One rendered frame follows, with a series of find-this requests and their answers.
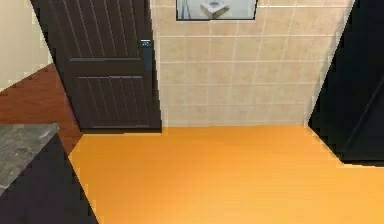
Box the dark brown room door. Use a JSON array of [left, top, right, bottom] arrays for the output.
[[29, 0, 163, 134]]

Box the black cabinet with grey worktop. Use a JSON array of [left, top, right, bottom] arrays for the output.
[[0, 123, 100, 224]]

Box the black door handle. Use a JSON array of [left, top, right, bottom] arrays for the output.
[[139, 38, 154, 72]]

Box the framed wall picture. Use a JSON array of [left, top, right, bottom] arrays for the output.
[[175, 0, 259, 22]]

